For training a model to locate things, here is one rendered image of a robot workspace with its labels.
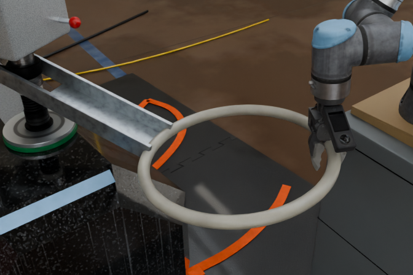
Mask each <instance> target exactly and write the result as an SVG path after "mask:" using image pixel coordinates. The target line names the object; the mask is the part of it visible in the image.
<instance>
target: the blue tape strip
mask: <svg viewBox="0 0 413 275"><path fill-rule="evenodd" d="M114 182H115V180H114V178H113V176H112V173H111V171H110V169H109V170H107V171H105V172H102V173H101V174H98V175H96V176H93V177H91V178H89V179H87V180H85V181H82V182H80V183H78V184H76V185H73V186H71V187H69V188H66V189H64V190H62V191H60V192H58V193H55V194H53V195H51V196H48V197H46V198H44V199H42V200H40V201H37V202H35V203H33V204H30V205H29V206H26V207H24V208H21V209H19V210H17V211H15V212H13V213H10V214H8V215H5V216H3V217H1V218H0V234H3V233H6V232H8V231H10V230H13V229H14V228H16V227H19V226H21V225H23V224H25V223H27V222H30V221H32V220H34V219H36V218H38V217H40V216H42V215H45V214H47V213H49V212H51V211H54V210H56V209H58V208H59V207H62V206H64V205H66V204H68V203H71V202H73V201H75V200H77V199H79V198H81V197H83V196H86V195H88V194H90V193H92V192H95V191H97V190H99V189H101V188H103V187H105V186H107V185H110V184H112V183H114Z"/></svg>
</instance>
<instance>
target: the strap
mask: <svg viewBox="0 0 413 275"><path fill-rule="evenodd" d="M148 103H151V104H155V105H157V106H161V107H164V108H166V109H167V110H169V111H170V112H171V113H172V114H173V115H174V116H175V117H176V118H177V120H180V119H182V118H184V117H183V115H182V114H181V113H180V112H179V111H178V110H177V109H175V108H174V107H172V106H170V105H168V104H165V103H162V102H160V101H156V100H154V99H150V98H149V99H145V100H144V101H142V102H141V103H140V104H139V105H138V106H140V107H142V108H143V107H144V106H145V105H146V104H148ZM185 134H186V129H184V130H182V131H180V132H179V133H178V135H177V137H176V139H175V140H174V142H173V143H172V145H171V146H170V147H169V148H168V150H167V151H166V152H165V153H164V154H163V155H162V156H161V157H160V158H159V159H158V160H157V161H156V162H155V163H154V164H153V165H152V166H153V167H155V169H159V168H160V167H161V166H162V165H163V164H164V163H165V162H166V161H167V160H168V159H169V158H170V157H171V155H172V154H173V153H174V152H175V150H176V149H177V148H178V147H179V145H180V143H181V142H182V141H183V139H184V136H185ZM290 189H291V186H288V185H282V187H281V189H280V192H279V194H278V196H277V198H276V200H275V201H274V203H273V205H272V206H271V207H270V208H269V209H273V208H276V207H279V206H282V205H283V204H284V202H285V200H286V198H287V196H288V193H289V191H290ZM265 227H266V226H264V227H258V228H251V229H250V230H249V231H248V232H247V233H246V234H244V235H243V236H242V237H241V238H240V239H239V240H237V241H236V242H234V243H233V244H232V245H230V246H229V247H227V248H226V249H224V250H222V251H221V252H219V253H218V254H216V255H214V256H212V257H210V258H207V259H206V260H204V261H202V262H200V263H198V264H196V265H194V266H192V267H190V268H189V270H188V272H189V271H191V270H193V269H194V268H196V267H198V266H199V267H201V269H202V270H203V271H204V270H206V269H208V268H211V267H212V266H214V265H216V264H218V263H220V262H222V261H223V260H225V259H227V258H229V257H230V256H232V255H233V254H235V253H236V252H238V251H239V250H240V249H242V248H243V247H245V246H246V245H247V244H248V243H249V242H250V241H252V240H253V239H254V238H255V237H256V236H257V235H258V234H259V233H260V232H261V231H262V230H263V229H264V228H265Z"/></svg>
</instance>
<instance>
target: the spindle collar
mask: <svg viewBox="0 0 413 275"><path fill-rule="evenodd" d="M0 66H1V67H3V68H5V69H6V70H8V71H10V72H13V73H14V74H16V75H18V76H20V77H22V78H24V79H26V80H28V81H30V82H32V83H34V84H35V85H37V86H39V87H40V86H41V85H42V84H43V79H42V74H41V73H42V70H43V69H42V64H41V60H40V58H39V57H37V56H35V55H34V53H32V54H29V55H27V56H25V57H23V58H21V59H20V60H18V61H10V60H9V61H8V62H7V64H6V66H5V65H1V64H0Z"/></svg>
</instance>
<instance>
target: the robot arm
mask: <svg viewBox="0 0 413 275"><path fill-rule="evenodd" d="M403 1H404V0H352V1H351V2H350V3H348V4H347V6H346V7H345V9H344V11H343V14H342V19H340V20H337V19H332V20H327V21H324V22H321V23H320V24H318V25H317V26H316V27H315V29H314V30H313V39H312V69H311V81H309V85H310V92H311V94H312V95H314V99H315V101H316V102H317V103H316V104H315V107H309V115H308V126H309V128H310V130H311V132H312V133H311V135H310V136H309V139H308V144H309V149H310V157H311V161H312V164H313V167H314V168H315V170H316V171H318V170H319V169H320V167H321V166H320V161H321V154H322V153H323V152H324V149H325V147H324V145H323V143H324V142H326V141H330V140H331V141H332V144H333V147H334V150H335V152H336V153H340V157H341V164H342V162H343V160H344V158H345V156H346V153H347V152H348V151H353V150H355V148H356V142H355V138H354V137H353V133H352V130H351V128H350V125H349V122H348V120H347V116H346V114H345V111H344V108H343V106H342V105H341V103H343V102H344V101H345V97H347V96H348V95H349V94H350V86H351V78H352V67H353V66H365V65H372V64H384V63H399V62H402V61H407V60H409V59H410V58H411V56H412V54H413V26H412V24H411V23H410V22H409V21H404V20H401V21H393V20H392V19H391V17H392V16H393V15H394V14H395V12H396V11H397V10H398V7H399V5H400V4H401V3H402V2H403ZM338 104H339V105H338ZM312 109H313V110H312ZM398 110H399V114H400V116H402V118H403V119H405V121H407V122H409V123H411V124H413V65H412V72H411V81H410V85H409V88H408V89H407V90H406V92H405V94H404V95H403V97H402V98H401V101H400V102H399V109H398ZM320 141H323V143H322V142H320Z"/></svg>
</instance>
